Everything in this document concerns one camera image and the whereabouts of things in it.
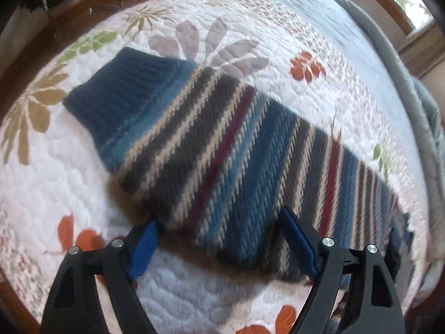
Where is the light blue bed sheet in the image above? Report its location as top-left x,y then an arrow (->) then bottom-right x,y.
243,0 -> 423,168

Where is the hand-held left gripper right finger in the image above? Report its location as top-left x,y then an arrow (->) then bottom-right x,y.
279,207 -> 406,334

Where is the white floral quilt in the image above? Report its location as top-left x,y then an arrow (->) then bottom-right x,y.
0,0 -> 430,334

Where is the grey comforter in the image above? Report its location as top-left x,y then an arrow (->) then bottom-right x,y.
327,0 -> 443,263

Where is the striped knit sweater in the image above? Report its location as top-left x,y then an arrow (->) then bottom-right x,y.
63,47 -> 416,283

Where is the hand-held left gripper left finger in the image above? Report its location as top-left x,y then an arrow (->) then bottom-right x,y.
41,220 -> 160,334

